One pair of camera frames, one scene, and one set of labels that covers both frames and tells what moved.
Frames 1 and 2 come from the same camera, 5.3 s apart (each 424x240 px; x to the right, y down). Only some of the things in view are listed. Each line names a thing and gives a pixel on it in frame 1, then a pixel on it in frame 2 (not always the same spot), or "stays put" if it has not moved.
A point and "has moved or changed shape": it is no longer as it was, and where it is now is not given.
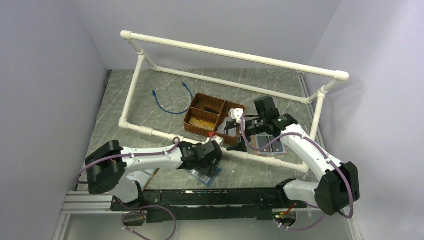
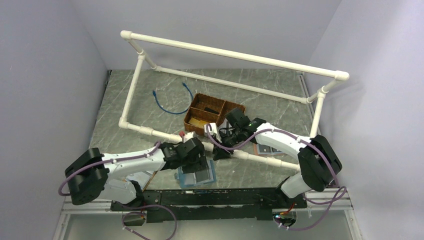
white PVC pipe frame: x=318 y=97 stays put
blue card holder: x=203 y=178 has moved or changed shape
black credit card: x=209 y=110 stays put
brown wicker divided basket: x=207 y=114 stays put
